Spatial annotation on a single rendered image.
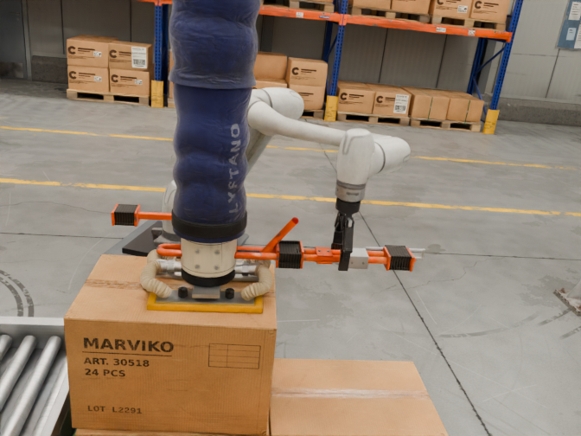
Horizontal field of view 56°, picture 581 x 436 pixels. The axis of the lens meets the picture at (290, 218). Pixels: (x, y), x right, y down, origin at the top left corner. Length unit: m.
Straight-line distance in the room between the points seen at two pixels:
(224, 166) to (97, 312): 0.56
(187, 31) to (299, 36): 8.65
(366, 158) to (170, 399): 0.93
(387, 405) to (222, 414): 0.60
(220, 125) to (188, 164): 0.14
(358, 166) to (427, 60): 9.10
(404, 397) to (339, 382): 0.24
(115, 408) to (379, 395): 0.91
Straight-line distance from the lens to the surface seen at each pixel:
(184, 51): 1.47
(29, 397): 2.06
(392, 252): 1.78
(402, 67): 10.54
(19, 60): 10.57
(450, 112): 9.60
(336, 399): 2.04
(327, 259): 1.72
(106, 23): 10.19
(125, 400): 1.81
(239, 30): 1.46
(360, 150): 1.60
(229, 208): 1.57
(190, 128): 1.50
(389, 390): 2.13
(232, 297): 1.68
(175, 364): 1.70
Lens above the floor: 1.85
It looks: 22 degrees down
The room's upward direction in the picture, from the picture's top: 6 degrees clockwise
